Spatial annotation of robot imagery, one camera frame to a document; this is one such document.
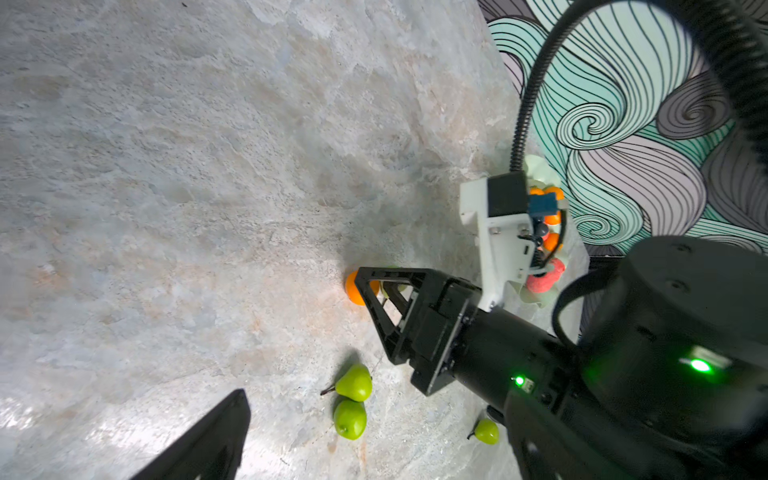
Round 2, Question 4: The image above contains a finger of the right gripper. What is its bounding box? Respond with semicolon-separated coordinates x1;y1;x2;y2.
355;267;444;288
358;285;420;365

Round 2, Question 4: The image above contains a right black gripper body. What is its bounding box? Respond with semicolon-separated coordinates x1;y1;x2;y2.
407;280;573;414

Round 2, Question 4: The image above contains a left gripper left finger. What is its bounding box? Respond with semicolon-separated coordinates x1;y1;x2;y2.
133;389;251;480

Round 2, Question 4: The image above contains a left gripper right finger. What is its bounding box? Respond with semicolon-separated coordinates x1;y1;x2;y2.
504;390;659;479

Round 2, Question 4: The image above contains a green fake pear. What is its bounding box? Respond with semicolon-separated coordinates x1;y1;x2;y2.
381;282;410;299
320;363;373;402
467;418;500;445
333;399;367;441

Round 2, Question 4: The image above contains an orange fake kumquat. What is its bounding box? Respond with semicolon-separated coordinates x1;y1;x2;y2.
542;232;560;252
543;186;565;201
344;270;380;306
544;211;562;226

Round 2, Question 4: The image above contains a pink fake peach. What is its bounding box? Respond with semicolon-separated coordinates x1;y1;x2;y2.
525;258;566;294

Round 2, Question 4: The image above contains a light green wavy fruit bowl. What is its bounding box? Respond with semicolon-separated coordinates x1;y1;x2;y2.
520;155;568;308

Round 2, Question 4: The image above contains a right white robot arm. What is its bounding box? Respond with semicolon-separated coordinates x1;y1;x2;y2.
355;236;767;479

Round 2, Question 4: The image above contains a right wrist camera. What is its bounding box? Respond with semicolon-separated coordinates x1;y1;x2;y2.
459;171;568;312

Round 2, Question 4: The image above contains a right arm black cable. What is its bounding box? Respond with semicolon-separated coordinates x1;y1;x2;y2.
508;0;768;175

